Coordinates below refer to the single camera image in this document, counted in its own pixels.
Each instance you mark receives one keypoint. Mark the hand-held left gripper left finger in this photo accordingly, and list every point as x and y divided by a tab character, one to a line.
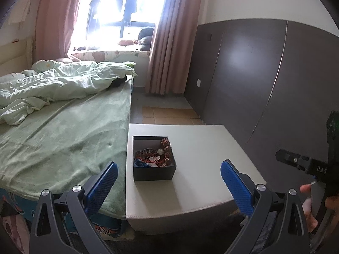
103	187

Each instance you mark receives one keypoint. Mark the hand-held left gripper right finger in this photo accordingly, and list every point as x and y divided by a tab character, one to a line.
235	187

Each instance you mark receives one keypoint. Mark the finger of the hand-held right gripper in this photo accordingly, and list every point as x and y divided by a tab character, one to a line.
291	160

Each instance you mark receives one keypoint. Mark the black jewelry box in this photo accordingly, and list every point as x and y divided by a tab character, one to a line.
153	174

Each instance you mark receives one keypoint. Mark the blue thread jewelry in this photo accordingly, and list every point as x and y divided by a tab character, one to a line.
139	164

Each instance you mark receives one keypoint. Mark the person's right hand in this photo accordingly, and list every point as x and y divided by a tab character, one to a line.
307	206

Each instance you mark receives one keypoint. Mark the white low table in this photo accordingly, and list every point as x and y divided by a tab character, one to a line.
201	158

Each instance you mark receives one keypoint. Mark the bed with green sheet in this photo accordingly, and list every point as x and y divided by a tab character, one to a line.
66	143

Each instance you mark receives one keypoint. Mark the dark grey wardrobe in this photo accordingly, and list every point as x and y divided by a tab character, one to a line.
251	79

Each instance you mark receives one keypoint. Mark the flattened cardboard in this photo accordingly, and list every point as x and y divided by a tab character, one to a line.
169	115

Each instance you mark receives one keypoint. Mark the pink floor mat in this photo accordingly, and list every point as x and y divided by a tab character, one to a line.
13	235

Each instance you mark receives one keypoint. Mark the pale green duvet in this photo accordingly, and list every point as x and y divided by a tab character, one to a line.
58	82

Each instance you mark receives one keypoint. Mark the green soft item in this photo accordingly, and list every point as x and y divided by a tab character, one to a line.
130	64

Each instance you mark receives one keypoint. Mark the floral window seat cushion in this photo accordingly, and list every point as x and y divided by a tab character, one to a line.
106	55

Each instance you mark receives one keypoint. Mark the pink soft item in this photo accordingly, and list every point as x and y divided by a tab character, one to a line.
127	42

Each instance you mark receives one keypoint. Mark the grey cushion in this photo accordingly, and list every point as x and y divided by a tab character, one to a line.
145	43

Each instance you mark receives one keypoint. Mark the window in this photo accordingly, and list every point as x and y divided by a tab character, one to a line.
111	34

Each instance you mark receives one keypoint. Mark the beige headboard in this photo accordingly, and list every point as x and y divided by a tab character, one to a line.
16	58

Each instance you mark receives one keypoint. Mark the black cushion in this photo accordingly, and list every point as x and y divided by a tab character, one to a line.
147	32

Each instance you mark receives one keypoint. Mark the pink curtain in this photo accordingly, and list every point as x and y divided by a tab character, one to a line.
172	37
55	18

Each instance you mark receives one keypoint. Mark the hanging dark clothes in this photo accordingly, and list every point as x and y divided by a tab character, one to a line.
129	2

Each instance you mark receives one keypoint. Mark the white wall socket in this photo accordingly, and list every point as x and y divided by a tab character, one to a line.
198	82

